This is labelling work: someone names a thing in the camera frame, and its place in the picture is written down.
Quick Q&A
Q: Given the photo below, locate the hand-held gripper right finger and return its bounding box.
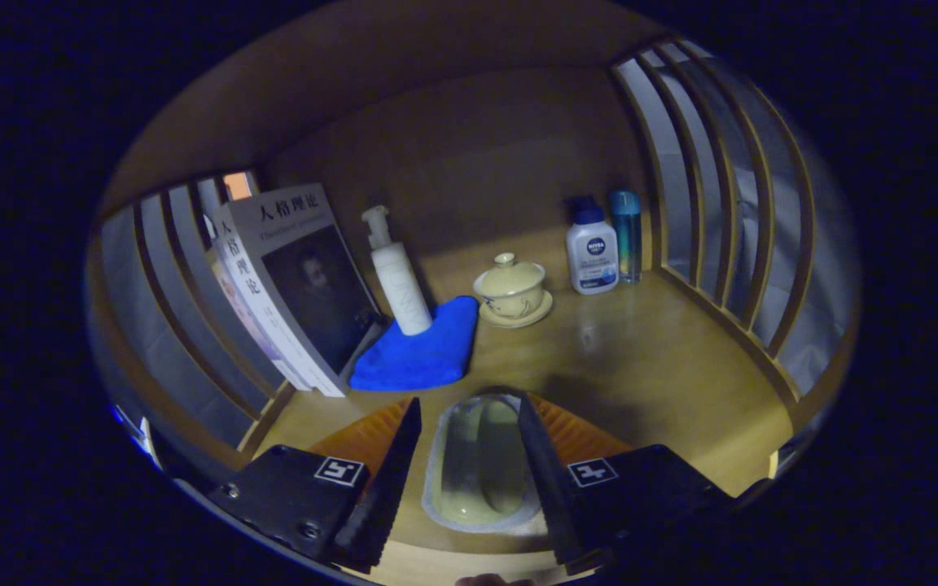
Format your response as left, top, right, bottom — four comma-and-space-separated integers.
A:
516, 393, 737, 575

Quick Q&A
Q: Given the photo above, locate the wooden countertop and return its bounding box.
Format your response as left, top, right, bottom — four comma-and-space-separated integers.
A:
237, 244, 800, 586

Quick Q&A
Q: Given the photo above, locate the pale green handled sponge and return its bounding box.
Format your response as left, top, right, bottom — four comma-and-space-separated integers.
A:
422, 395, 547, 536

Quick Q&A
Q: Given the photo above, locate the white lotion bottle blue cap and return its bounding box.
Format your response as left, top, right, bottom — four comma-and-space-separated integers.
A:
565, 195, 620, 295

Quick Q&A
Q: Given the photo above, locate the blue cloth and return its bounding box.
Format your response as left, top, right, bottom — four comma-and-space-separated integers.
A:
349, 295, 480, 392

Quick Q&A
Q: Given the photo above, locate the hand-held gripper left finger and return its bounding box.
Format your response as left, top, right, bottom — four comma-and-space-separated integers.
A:
207, 396, 423, 575

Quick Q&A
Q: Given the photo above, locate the teal bottle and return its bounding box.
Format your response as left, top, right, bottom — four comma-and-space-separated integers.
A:
608, 190, 643, 284

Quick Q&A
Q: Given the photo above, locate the white pump bottle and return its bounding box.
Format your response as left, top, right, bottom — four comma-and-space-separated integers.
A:
361, 205, 434, 336

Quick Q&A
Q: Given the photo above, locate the beige lidded tea cup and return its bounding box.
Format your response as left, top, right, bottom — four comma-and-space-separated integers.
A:
473, 252, 554, 330

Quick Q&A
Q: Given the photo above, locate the wooden cabinet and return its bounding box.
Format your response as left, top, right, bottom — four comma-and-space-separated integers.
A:
86, 0, 861, 586

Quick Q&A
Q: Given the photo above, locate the thick book with portrait cover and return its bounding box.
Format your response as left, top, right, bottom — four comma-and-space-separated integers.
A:
210, 183, 387, 398

